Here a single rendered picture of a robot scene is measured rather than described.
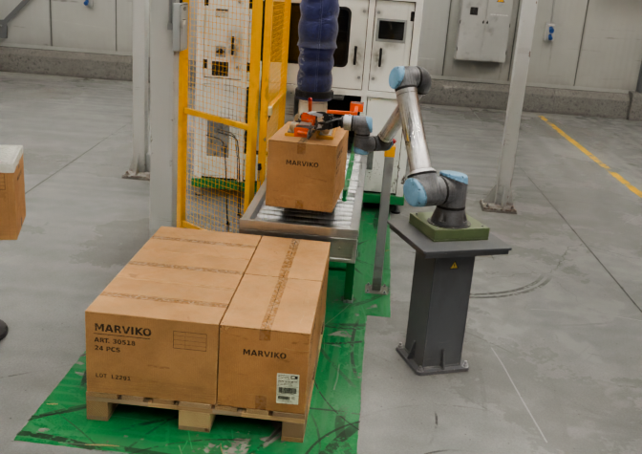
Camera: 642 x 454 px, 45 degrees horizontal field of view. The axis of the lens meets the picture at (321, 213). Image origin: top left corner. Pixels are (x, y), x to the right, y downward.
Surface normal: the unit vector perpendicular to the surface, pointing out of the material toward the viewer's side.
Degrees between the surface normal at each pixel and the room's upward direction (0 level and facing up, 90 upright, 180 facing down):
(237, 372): 90
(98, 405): 90
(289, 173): 90
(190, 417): 90
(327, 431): 0
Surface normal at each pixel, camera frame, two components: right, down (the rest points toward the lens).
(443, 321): 0.30, 0.31
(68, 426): 0.07, -0.95
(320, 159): -0.15, 0.29
